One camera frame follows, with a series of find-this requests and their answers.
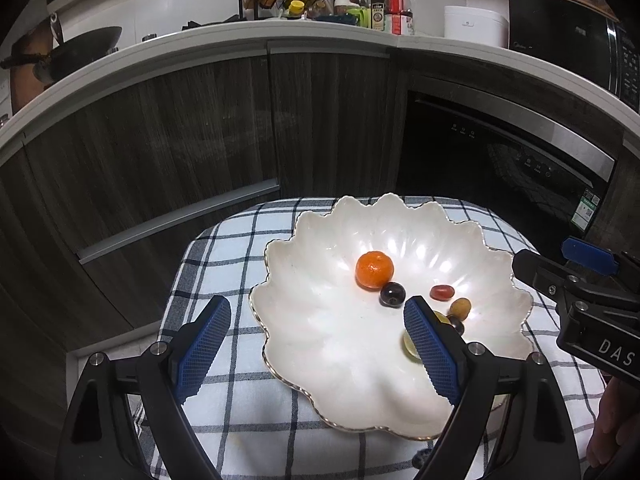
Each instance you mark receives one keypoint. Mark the small orange mandarin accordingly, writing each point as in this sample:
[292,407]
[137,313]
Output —
[374,270]

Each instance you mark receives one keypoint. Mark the red liquid bottle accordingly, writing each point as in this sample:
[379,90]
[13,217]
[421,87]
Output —
[399,17]

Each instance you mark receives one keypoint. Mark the built-in black oven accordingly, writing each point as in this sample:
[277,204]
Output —
[544,179]

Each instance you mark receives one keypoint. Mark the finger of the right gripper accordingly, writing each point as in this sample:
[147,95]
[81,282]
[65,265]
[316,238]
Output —
[550,279]
[591,257]

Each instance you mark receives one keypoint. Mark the small dark grape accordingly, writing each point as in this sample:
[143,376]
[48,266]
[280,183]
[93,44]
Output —
[457,324]

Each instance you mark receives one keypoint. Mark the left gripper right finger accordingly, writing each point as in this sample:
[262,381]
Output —
[469,376]

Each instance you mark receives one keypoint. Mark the large green grape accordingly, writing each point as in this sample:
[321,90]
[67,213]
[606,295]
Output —
[408,343]

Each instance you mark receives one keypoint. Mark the dark soy sauce bottle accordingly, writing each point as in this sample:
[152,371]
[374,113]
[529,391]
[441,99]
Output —
[378,10]

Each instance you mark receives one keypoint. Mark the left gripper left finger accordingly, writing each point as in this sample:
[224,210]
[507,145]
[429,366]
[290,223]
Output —
[173,373]

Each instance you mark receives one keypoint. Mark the white scalloped bowl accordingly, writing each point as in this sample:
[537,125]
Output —
[333,341]

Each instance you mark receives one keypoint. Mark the green plastic cup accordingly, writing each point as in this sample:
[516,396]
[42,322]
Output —
[361,15]

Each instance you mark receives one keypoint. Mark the black microwave oven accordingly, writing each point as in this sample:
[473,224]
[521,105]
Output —
[578,39]

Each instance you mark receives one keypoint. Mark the person's right hand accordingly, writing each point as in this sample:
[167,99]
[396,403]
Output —
[613,449]

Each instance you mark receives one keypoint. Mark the yellow lid jar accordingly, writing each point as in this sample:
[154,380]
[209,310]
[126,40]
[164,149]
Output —
[296,10]

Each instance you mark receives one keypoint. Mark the black wok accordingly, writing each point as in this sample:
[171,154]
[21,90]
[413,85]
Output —
[70,56]

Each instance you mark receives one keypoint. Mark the white rice cooker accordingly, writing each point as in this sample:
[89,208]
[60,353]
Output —
[476,25]

